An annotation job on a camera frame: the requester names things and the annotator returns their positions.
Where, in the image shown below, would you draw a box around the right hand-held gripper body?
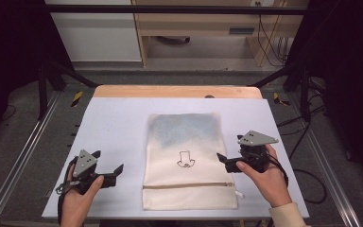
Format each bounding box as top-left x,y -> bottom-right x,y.
236,130 -> 280,174

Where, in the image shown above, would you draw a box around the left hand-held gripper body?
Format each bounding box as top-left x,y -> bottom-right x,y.
63,148 -> 118,196

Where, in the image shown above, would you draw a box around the cream mesh laundry bag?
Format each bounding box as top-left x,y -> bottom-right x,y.
142,111 -> 239,212

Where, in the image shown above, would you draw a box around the person's right hand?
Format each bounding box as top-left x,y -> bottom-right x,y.
234,144 -> 293,209

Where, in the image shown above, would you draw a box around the person's left hand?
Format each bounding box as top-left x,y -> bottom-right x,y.
59,165 -> 105,227

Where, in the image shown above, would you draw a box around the white foam board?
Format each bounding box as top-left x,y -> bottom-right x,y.
41,96 -> 310,221

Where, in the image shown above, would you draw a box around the yellow clamp right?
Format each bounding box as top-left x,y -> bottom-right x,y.
271,91 -> 292,108

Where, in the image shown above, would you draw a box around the yellow clamp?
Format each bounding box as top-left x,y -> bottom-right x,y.
271,91 -> 292,108
70,90 -> 85,109

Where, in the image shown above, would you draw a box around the yellow clamp left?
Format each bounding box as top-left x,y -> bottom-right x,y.
70,90 -> 85,109

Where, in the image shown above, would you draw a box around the black metal stand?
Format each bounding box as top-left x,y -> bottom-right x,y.
37,61 -> 100,121
248,61 -> 314,123

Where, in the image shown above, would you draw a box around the wooden table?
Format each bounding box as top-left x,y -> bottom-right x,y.
93,84 -> 264,99

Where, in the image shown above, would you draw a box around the dark curtain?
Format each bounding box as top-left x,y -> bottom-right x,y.
0,0 -> 74,145
285,0 -> 363,193

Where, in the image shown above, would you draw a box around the white cabinet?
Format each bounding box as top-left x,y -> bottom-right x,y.
44,0 -> 143,63

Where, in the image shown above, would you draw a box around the light wooden desk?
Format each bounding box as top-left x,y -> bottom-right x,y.
130,0 -> 310,68

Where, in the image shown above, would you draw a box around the black metal crossbar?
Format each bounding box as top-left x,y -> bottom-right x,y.
43,4 -> 308,16

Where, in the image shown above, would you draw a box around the right hand-held gripper black cable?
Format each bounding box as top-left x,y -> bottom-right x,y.
249,150 -> 290,190

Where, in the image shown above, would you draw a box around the hand-held gripper black cable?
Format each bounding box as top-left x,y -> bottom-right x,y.
249,150 -> 290,190
55,155 -> 79,226

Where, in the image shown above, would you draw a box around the left hand-held gripper black cable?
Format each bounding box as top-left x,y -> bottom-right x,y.
55,155 -> 79,226

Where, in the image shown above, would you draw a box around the aluminium floor rail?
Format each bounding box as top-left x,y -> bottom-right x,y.
287,92 -> 362,227
0,90 -> 61,227

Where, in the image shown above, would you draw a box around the black floor cable loop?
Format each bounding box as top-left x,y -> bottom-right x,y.
276,103 -> 329,205

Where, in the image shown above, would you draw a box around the thin black floor cable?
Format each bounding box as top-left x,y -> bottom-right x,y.
0,104 -> 18,123

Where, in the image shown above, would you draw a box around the black hanging desk cables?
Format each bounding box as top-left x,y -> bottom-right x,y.
255,1 -> 290,68

